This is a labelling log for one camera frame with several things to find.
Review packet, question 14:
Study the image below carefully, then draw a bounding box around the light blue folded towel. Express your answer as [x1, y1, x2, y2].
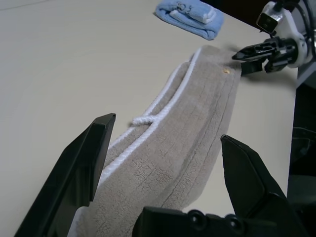
[155, 0, 225, 40]

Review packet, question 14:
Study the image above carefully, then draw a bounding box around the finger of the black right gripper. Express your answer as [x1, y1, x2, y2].
[241, 61, 263, 75]
[232, 41, 272, 61]

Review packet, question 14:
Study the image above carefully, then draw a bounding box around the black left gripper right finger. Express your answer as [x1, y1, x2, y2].
[220, 134, 299, 218]

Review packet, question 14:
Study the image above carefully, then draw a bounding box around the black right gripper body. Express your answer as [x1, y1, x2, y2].
[261, 37, 300, 74]

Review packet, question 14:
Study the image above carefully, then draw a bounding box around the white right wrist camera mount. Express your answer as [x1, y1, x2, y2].
[256, 1, 313, 69]

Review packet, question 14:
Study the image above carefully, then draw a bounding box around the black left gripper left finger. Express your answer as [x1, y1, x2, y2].
[13, 113, 117, 237]

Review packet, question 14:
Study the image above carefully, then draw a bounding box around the beige towel with white trim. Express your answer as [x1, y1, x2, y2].
[68, 45, 244, 237]

